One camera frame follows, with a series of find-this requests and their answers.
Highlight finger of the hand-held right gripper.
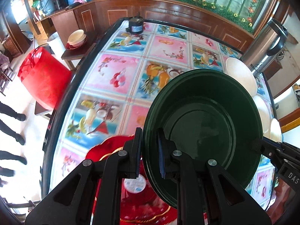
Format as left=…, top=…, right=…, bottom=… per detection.
left=264, top=138, right=300, bottom=160
left=250, top=138, right=279, bottom=162

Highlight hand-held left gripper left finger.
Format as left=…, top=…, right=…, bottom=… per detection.
left=25, top=127, right=143, bottom=225

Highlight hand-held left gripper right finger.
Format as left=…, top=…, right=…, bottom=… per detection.
left=157, top=128, right=272, bottom=225

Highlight cream ribbed paper bowl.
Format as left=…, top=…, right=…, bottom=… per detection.
left=269, top=118, right=283, bottom=143

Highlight white paper bowl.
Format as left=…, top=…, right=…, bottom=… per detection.
left=252, top=95, right=271, bottom=134
left=225, top=57, right=258, bottom=96

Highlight red ribbed glass bowl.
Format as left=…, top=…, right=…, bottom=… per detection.
left=85, top=135, right=179, bottom=225

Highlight dark green plastic basin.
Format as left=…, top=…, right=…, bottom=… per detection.
left=142, top=69, right=263, bottom=209

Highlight stainless steel thermos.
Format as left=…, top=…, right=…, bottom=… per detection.
left=239, top=20, right=289, bottom=78

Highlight wooden stool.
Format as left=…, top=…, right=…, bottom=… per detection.
left=61, top=41, right=96, bottom=72

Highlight red gift bag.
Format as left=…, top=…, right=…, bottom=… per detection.
left=17, top=47, right=73, bottom=111

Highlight small red plate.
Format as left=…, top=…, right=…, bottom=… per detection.
left=64, top=36, right=89, bottom=50

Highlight small black jar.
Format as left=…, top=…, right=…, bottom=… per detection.
left=125, top=16, right=144, bottom=34

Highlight white ceramic bowl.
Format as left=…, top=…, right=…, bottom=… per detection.
left=67, top=29, right=85, bottom=47

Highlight white plastic bin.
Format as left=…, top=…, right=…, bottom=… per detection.
left=47, top=31, right=66, bottom=57

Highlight grey kettle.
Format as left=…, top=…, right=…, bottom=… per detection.
left=39, top=0, right=57, bottom=16

